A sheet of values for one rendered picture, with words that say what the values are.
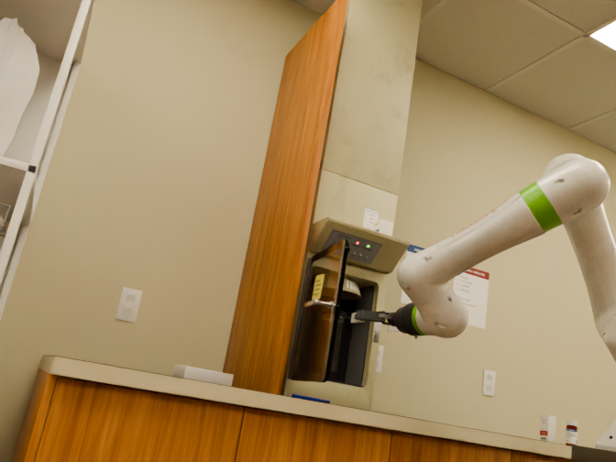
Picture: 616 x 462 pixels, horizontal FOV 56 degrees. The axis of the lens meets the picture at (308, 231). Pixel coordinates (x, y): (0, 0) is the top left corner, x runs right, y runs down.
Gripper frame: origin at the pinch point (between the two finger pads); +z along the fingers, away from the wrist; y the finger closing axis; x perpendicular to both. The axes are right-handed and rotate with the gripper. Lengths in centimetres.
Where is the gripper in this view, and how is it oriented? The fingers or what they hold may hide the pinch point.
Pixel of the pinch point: (372, 322)
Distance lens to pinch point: 182.2
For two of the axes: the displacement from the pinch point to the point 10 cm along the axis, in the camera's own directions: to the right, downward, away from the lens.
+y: -8.8, -2.7, -3.9
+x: -1.6, 9.5, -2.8
